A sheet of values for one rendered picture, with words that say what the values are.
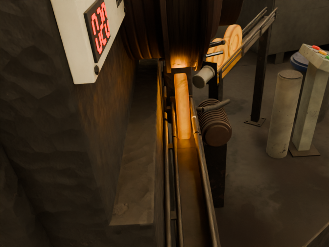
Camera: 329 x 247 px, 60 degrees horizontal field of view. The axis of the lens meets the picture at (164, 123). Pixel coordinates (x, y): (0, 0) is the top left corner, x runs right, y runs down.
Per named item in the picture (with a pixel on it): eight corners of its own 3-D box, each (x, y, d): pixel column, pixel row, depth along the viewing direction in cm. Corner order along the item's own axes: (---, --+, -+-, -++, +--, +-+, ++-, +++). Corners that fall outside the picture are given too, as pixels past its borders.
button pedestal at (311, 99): (294, 160, 167) (317, 60, 133) (280, 135, 187) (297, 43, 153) (322, 158, 167) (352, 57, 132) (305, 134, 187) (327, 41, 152)
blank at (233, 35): (221, 32, 123) (228, 33, 121) (236, 19, 132) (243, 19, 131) (222, 64, 133) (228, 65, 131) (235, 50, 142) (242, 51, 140)
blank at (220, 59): (204, 47, 114) (212, 48, 112) (221, 32, 123) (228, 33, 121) (206, 81, 123) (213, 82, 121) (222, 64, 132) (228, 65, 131)
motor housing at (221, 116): (201, 213, 141) (200, 124, 111) (197, 181, 159) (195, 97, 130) (227, 211, 141) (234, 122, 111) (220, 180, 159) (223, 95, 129)
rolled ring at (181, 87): (184, 62, 84) (173, 63, 84) (189, 92, 68) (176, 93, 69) (186, 115, 94) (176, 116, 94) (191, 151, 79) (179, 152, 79)
